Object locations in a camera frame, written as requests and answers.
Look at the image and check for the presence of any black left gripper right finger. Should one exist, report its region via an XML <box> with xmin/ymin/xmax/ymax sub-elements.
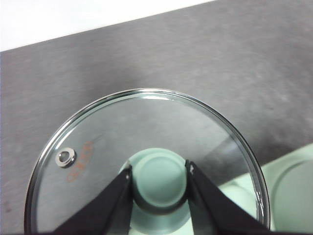
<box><xmin>185</xmin><ymin>160</ymin><xmax>277</xmax><ymax>235</ymax></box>

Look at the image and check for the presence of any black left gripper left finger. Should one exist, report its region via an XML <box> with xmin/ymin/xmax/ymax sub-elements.
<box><xmin>52</xmin><ymin>166</ymin><xmax>134</xmax><ymax>235</ymax></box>

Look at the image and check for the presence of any glass pot lid green knob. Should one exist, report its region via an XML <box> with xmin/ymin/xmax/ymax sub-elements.
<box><xmin>25</xmin><ymin>87</ymin><xmax>271</xmax><ymax>235</ymax></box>

